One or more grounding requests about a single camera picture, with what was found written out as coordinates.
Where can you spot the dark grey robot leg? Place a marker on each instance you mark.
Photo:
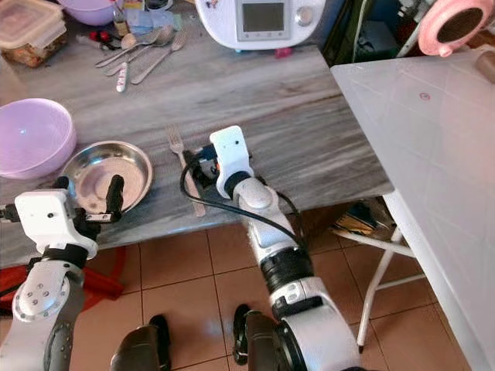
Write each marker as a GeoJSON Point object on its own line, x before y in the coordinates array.
{"type": "Point", "coordinates": [143, 348]}
{"type": "Point", "coordinates": [267, 344]}

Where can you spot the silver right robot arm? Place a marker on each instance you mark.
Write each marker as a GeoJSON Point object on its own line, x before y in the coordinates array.
{"type": "Point", "coordinates": [286, 263]}

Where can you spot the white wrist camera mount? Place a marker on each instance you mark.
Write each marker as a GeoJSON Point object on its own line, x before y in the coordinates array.
{"type": "Point", "coordinates": [232, 158]}
{"type": "Point", "coordinates": [50, 220]}

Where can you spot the blue cloth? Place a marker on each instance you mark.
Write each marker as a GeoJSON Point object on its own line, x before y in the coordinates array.
{"type": "Point", "coordinates": [151, 19]}

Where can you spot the clear lidded food container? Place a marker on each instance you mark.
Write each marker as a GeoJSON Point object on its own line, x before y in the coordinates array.
{"type": "Point", "coordinates": [31, 27]}

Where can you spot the white kitchen appliance with display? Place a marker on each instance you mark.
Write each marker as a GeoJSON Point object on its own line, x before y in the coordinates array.
{"type": "Point", "coordinates": [220, 23]}

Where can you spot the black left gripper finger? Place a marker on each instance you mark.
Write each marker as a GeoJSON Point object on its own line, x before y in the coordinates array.
{"type": "Point", "coordinates": [61, 183]}
{"type": "Point", "coordinates": [116, 193]}

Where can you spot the small brown bottle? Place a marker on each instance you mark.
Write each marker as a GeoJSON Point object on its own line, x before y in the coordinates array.
{"type": "Point", "coordinates": [120, 23]}

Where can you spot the purple plastic bowl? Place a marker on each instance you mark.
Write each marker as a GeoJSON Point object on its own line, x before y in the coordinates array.
{"type": "Point", "coordinates": [89, 10]}

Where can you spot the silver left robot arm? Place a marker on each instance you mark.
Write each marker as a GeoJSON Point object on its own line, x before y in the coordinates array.
{"type": "Point", "coordinates": [46, 309]}

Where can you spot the yellow and black object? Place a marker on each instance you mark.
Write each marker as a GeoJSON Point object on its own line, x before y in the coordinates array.
{"type": "Point", "coordinates": [356, 219]}

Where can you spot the pink pot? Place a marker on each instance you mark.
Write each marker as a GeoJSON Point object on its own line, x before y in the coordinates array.
{"type": "Point", "coordinates": [437, 35]}

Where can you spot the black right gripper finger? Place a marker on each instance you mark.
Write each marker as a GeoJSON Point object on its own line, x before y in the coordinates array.
{"type": "Point", "coordinates": [190, 171]}

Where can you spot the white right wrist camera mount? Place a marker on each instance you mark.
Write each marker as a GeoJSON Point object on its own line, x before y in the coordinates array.
{"type": "Point", "coordinates": [232, 158]}

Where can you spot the shallow metal bowl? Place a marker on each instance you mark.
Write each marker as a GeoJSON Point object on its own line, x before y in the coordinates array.
{"type": "Point", "coordinates": [97, 162]}

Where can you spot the red and black small tool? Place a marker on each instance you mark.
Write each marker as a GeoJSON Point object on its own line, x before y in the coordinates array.
{"type": "Point", "coordinates": [104, 35]}

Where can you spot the dark grey robot left leg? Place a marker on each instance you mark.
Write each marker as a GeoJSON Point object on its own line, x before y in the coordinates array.
{"type": "Point", "coordinates": [143, 348]}

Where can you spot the dark grey robot right leg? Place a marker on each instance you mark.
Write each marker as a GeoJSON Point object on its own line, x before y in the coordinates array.
{"type": "Point", "coordinates": [267, 344]}

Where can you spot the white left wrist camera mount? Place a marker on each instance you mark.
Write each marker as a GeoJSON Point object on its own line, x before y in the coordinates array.
{"type": "Point", "coordinates": [50, 220]}

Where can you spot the white folding table leg frame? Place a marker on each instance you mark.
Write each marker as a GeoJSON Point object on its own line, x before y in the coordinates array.
{"type": "Point", "coordinates": [383, 278]}

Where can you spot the large pink plastic bowl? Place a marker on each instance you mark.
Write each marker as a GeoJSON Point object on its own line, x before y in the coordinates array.
{"type": "Point", "coordinates": [35, 139]}

